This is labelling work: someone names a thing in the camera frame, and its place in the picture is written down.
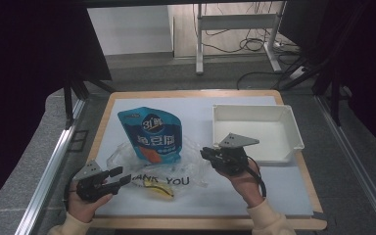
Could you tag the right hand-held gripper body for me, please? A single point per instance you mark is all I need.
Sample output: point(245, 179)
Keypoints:
point(233, 153)

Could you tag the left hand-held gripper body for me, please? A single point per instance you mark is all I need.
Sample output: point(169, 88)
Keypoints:
point(89, 184)

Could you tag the clear plastic bag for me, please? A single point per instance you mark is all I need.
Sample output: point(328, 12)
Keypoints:
point(191, 163)

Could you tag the blue stand-up pouch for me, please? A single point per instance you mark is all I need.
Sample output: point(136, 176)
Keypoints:
point(153, 143)

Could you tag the person's left hand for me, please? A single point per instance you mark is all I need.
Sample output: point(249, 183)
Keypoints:
point(84, 209)

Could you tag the person's right hand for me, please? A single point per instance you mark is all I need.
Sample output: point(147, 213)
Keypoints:
point(244, 186)

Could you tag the white plastic bin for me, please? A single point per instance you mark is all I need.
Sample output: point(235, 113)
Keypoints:
point(267, 129)

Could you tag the white table mat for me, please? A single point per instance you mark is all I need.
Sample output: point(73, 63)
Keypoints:
point(192, 104)

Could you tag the black metal stand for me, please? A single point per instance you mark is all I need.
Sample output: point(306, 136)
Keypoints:
point(70, 98)
point(334, 94)

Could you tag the white power strip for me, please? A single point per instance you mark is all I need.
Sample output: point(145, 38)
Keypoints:
point(297, 73)

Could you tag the dark curtain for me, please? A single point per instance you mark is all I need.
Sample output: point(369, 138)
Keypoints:
point(23, 65)
point(368, 58)

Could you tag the aluminium rail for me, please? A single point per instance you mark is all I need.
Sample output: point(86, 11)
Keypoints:
point(50, 163)
point(355, 163)

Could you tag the white desk frame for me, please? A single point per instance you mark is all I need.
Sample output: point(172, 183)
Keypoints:
point(238, 21)

